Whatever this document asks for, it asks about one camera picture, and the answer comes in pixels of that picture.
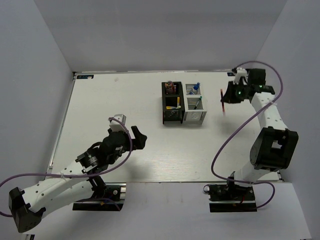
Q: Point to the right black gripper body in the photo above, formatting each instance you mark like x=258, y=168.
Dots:
x=242, y=95

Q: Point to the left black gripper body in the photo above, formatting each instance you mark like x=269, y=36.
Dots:
x=126, y=147

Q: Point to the red pen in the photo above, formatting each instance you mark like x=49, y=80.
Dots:
x=223, y=105

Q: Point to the green gel pen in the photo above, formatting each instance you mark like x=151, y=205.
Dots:
x=197, y=103

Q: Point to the blue cap spray bottle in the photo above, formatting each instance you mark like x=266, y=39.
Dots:
x=195, y=89

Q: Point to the pink tube of crayons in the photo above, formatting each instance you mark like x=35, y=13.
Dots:
x=169, y=87

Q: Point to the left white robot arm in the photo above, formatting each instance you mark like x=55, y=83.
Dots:
x=79, y=181

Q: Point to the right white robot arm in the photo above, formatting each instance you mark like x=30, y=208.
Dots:
x=275, y=145

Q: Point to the white mesh organizer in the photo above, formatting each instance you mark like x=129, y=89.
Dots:
x=191, y=116

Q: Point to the black mesh organizer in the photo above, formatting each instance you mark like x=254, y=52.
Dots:
x=172, y=115

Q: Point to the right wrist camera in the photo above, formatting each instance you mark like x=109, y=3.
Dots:
x=240, y=75

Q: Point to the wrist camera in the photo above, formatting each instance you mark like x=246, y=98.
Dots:
x=117, y=123
x=240, y=75

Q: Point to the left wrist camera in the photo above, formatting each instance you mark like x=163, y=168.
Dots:
x=117, y=123

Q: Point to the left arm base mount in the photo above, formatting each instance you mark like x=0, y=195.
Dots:
x=110, y=197

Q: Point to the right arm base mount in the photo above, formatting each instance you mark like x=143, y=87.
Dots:
x=230, y=198

